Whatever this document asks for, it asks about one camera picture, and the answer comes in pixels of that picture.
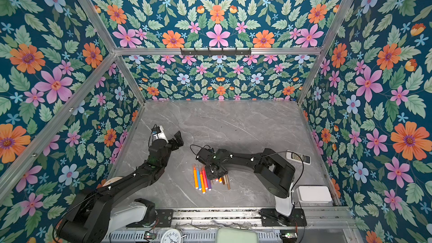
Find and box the pink red highlighter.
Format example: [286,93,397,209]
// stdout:
[201,166,208,190]

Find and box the purple highlighter pen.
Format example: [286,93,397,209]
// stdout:
[207,179,212,191]

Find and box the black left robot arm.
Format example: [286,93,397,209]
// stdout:
[53,130,184,243]

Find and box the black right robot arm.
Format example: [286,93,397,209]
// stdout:
[196,147,296,218]

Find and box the blue highlighter pen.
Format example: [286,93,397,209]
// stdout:
[195,168,202,190]

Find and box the orange highlighter far left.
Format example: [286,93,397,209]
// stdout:
[193,164,200,189]

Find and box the pale green box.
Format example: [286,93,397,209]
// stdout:
[215,228,259,243]

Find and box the white remote control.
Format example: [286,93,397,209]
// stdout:
[286,151,311,165]

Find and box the white alarm clock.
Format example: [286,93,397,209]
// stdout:
[160,228,183,243]

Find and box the white square box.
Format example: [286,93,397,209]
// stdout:
[297,186,333,203]

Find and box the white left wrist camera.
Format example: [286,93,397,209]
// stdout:
[151,125,168,142]

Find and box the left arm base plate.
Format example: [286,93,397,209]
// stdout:
[126,209,174,228]

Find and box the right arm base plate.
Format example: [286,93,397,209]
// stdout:
[258,208,307,227]

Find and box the black hook rail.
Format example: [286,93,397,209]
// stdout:
[180,48,252,56]

